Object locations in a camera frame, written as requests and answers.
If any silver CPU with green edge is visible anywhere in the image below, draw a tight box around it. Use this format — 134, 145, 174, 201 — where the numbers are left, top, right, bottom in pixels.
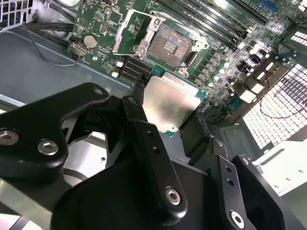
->
141, 64, 209, 139

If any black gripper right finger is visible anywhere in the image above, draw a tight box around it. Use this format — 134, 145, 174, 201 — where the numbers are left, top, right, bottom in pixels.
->
179, 110, 300, 230

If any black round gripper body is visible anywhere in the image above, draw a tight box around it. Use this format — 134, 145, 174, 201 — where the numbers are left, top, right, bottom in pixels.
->
51, 153, 231, 230

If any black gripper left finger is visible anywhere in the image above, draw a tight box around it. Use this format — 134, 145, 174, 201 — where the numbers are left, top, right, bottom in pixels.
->
0, 78, 189, 227

